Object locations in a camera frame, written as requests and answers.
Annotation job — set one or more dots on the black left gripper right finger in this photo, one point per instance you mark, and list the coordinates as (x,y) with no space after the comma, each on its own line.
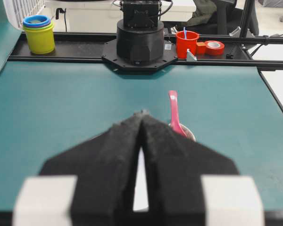
(193,185)

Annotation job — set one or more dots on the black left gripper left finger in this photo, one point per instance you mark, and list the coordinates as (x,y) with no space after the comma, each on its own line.
(85,185)

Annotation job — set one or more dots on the pink plastic spoon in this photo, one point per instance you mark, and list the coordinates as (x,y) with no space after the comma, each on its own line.
(175,123)

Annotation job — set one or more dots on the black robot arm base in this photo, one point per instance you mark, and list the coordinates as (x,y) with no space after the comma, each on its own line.
(140,41)

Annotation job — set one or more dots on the small crackle-glaze cream bowl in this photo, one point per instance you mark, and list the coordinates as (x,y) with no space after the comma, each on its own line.
(188,133)

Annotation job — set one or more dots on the orange small block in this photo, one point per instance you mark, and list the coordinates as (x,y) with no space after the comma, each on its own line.
(200,48)

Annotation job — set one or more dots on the red plastic cup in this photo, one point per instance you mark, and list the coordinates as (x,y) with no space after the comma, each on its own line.
(182,43)

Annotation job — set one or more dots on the red tape roll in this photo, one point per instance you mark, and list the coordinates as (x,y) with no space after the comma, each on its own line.
(214,48)

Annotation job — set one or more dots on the blue white straw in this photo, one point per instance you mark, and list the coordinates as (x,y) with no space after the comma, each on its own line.
(185,32)

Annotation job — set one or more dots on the stacked yellow-green cups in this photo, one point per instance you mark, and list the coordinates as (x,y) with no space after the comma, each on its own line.
(39,34)

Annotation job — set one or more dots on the black office chair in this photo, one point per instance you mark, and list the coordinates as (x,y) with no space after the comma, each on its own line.
(221,17)

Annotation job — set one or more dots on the white slatted basket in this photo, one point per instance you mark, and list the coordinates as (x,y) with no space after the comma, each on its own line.
(18,10)

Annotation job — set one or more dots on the metal corner bracket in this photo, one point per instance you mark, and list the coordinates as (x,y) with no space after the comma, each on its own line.
(190,57)

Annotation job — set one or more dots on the black aluminium rail frame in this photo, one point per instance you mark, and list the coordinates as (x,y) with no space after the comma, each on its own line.
(101,48)

